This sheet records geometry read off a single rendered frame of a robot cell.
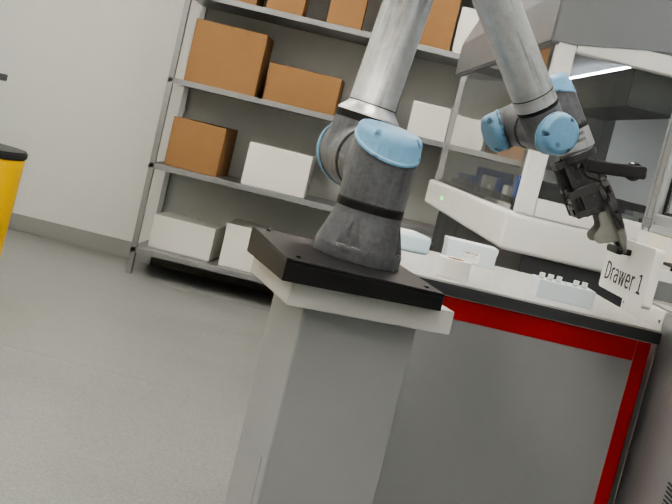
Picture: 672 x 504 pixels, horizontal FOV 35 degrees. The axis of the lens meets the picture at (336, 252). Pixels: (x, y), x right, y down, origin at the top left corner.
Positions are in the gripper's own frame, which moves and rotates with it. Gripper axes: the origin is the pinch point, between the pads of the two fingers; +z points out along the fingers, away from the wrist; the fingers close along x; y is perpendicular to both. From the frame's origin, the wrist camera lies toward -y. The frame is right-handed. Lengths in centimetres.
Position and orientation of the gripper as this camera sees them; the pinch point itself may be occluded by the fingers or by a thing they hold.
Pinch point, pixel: (623, 244)
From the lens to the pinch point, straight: 214.3
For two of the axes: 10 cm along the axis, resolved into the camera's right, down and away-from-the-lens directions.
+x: 0.2, 1.2, -9.9
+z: 3.8, 9.2, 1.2
